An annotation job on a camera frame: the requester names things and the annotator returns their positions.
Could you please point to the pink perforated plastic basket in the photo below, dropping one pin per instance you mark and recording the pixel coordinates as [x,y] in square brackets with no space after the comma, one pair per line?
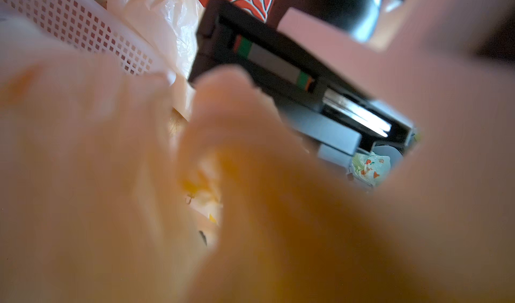
[87,26]

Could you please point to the banana print plastic bag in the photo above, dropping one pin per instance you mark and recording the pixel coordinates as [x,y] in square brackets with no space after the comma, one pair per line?
[170,27]

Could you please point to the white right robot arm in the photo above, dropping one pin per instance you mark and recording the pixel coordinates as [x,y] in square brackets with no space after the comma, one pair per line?
[358,18]

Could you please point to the plain translucent plastic bag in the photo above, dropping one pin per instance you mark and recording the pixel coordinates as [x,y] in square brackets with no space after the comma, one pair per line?
[98,204]

